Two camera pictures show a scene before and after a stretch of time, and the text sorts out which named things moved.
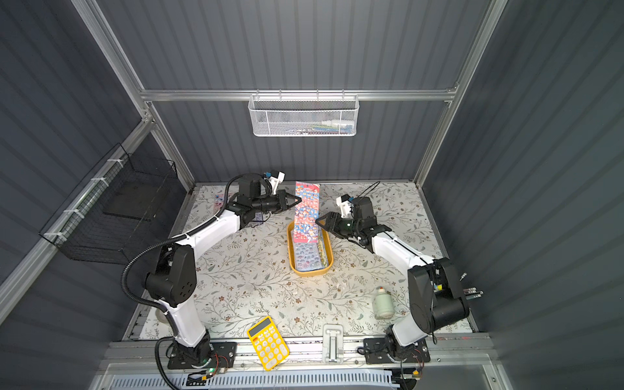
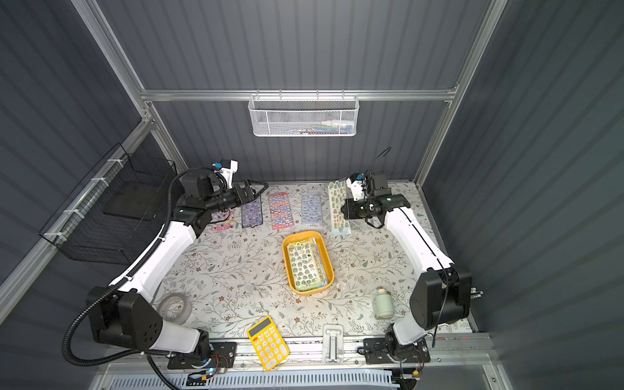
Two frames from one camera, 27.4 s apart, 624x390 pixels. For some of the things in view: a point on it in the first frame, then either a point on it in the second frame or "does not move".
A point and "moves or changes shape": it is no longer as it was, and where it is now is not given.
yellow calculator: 268,343 does not move
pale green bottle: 383,304 does not move
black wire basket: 114,211 does not move
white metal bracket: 332,348 does not move
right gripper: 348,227 -> 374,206
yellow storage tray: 291,254 moves or changes shape
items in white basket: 327,127 does not move
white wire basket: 303,114 does not move
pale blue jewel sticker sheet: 307,257 -> 311,209
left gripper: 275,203 -> 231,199
